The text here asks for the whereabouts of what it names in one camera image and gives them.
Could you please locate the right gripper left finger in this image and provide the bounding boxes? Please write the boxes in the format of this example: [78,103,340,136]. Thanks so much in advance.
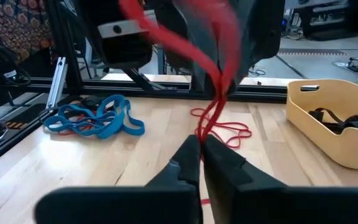
[34,135,203,224]

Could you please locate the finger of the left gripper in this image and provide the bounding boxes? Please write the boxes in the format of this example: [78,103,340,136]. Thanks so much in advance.
[228,0,285,94]
[154,0,226,94]

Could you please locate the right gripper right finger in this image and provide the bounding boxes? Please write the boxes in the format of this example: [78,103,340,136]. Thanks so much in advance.
[204,135,358,224]

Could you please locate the black rubber band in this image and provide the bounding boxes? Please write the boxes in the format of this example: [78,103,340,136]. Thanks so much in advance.
[308,108,358,135]
[57,95,111,110]

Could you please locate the blue rubber band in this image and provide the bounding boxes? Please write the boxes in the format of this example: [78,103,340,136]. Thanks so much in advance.
[96,95,146,137]
[44,104,117,139]

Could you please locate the black equipment unit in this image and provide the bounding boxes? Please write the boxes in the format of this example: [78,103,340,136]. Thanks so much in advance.
[296,0,358,42]

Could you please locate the yellow plastic basket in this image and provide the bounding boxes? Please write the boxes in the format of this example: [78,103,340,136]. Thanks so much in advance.
[286,78,358,170]

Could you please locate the silver aluminium bar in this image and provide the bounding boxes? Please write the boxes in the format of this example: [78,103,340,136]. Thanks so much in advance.
[46,57,68,110]

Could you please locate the floral patterned cloth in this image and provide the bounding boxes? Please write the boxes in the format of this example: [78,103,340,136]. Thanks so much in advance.
[0,0,55,65]

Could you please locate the black aluminium table frame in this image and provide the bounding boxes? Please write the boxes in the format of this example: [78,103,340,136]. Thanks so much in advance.
[0,0,288,170]

